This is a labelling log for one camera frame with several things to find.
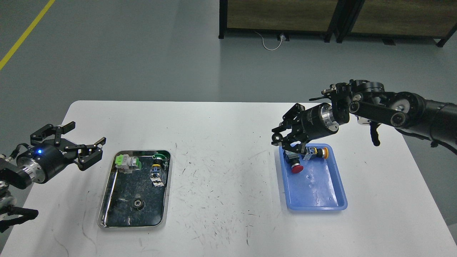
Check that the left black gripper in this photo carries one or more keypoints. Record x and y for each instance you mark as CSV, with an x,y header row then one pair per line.
x,y
43,162

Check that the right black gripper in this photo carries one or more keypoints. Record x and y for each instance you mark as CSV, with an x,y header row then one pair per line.
x,y
305,126

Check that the black gear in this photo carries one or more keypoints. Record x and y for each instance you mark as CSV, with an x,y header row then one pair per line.
x,y
277,139
138,204

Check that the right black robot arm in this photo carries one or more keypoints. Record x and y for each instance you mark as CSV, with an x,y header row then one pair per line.
x,y
409,113

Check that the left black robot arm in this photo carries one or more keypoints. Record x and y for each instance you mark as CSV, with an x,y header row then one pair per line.
x,y
12,176

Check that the blue plastic tray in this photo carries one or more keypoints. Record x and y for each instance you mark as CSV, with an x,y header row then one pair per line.
x,y
317,188

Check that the silver metal tray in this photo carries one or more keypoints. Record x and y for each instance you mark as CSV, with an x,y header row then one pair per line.
x,y
116,211

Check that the red mushroom push button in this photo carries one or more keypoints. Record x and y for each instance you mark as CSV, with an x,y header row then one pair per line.
x,y
293,160

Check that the wooden black-framed cabinet left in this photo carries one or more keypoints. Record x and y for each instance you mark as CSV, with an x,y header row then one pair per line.
x,y
281,17

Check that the wooden black-framed cabinet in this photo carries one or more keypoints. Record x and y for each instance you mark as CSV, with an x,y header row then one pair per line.
x,y
281,17
390,20

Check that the wooden black-framed cabinet right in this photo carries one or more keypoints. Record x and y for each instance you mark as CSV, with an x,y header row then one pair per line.
x,y
390,20

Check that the yellow push button switch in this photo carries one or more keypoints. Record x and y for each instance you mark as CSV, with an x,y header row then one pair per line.
x,y
314,152

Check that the green white push button switch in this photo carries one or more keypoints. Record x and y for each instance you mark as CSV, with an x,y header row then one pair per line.
x,y
127,164

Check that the green blue push button switch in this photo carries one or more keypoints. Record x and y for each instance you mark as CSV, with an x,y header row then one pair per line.
x,y
158,170

